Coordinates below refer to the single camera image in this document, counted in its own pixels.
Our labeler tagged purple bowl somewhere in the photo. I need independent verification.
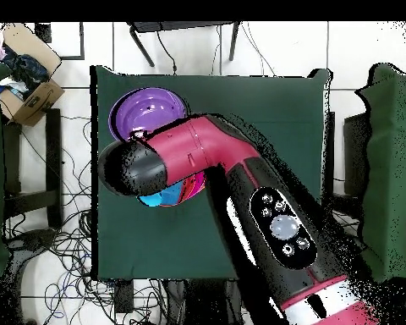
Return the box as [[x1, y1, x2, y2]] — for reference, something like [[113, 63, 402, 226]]
[[107, 86, 188, 142]]

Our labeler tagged light blue cup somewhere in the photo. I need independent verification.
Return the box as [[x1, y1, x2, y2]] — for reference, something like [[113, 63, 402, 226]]
[[136, 193, 165, 208]]

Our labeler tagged red bowl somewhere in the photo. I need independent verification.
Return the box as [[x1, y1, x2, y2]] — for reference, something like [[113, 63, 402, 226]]
[[178, 175, 199, 204]]

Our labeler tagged cardboard box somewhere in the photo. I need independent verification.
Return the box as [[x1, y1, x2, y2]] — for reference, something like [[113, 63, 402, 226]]
[[0, 22, 66, 128]]

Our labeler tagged black metal stand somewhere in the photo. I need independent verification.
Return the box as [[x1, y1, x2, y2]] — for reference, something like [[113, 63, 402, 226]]
[[126, 20, 242, 68]]

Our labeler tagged dark green tablecloth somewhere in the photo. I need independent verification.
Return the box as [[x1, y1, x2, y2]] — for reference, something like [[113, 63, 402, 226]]
[[90, 64, 332, 281]]

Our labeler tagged dark blue clothes bundle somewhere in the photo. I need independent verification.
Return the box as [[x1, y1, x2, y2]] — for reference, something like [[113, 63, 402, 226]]
[[1, 43, 52, 99]]

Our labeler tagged black floor equipment with knob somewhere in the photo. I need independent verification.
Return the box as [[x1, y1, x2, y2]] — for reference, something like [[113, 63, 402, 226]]
[[6, 228, 58, 260]]

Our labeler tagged black power strip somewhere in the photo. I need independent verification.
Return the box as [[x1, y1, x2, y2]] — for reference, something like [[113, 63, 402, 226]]
[[113, 279, 135, 314]]

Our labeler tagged black metal frame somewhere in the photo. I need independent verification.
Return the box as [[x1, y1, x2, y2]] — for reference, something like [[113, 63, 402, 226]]
[[1, 107, 63, 229]]

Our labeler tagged tangle of floor cables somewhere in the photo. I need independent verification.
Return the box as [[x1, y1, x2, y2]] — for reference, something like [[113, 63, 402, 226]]
[[3, 114, 177, 325]]

